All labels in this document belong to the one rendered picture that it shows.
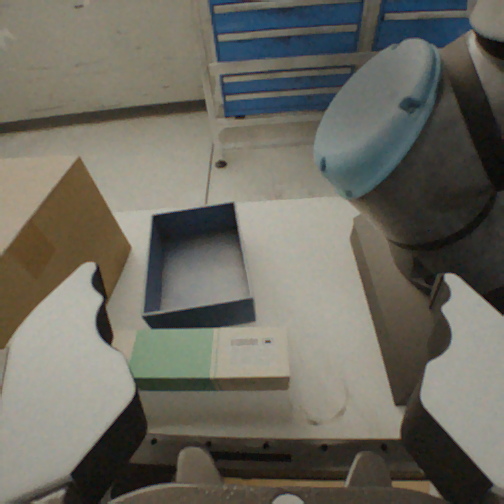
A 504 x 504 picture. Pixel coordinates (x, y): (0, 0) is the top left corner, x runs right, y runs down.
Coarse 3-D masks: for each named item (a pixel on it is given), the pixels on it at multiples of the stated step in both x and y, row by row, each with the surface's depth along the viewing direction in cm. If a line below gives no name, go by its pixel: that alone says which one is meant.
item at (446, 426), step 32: (448, 288) 10; (448, 320) 8; (480, 320) 8; (448, 352) 7; (480, 352) 7; (416, 384) 7; (448, 384) 6; (480, 384) 6; (416, 416) 6; (448, 416) 6; (480, 416) 6; (416, 448) 6; (448, 448) 5; (480, 448) 5; (448, 480) 5; (480, 480) 5
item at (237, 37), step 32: (224, 0) 127; (256, 0) 128; (288, 0) 127; (320, 0) 127; (352, 0) 127; (224, 32) 137; (256, 32) 136; (288, 32) 137; (320, 32) 137; (352, 32) 138; (224, 96) 161; (256, 96) 160; (288, 96) 161; (320, 96) 162
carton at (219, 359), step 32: (128, 352) 36; (160, 352) 35; (192, 352) 35; (224, 352) 35; (256, 352) 35; (160, 384) 36; (192, 384) 35; (224, 384) 35; (256, 384) 35; (288, 384) 35
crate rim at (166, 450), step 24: (144, 456) 14; (168, 456) 14; (216, 456) 15; (240, 456) 15; (264, 456) 15; (288, 456) 15; (312, 456) 14; (336, 456) 14; (384, 456) 14; (408, 456) 13
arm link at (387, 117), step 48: (432, 48) 18; (336, 96) 26; (384, 96) 20; (432, 96) 17; (480, 96) 17; (336, 144) 22; (384, 144) 19; (432, 144) 19; (480, 144) 17; (336, 192) 27; (384, 192) 22; (432, 192) 21; (480, 192) 20; (432, 240) 26
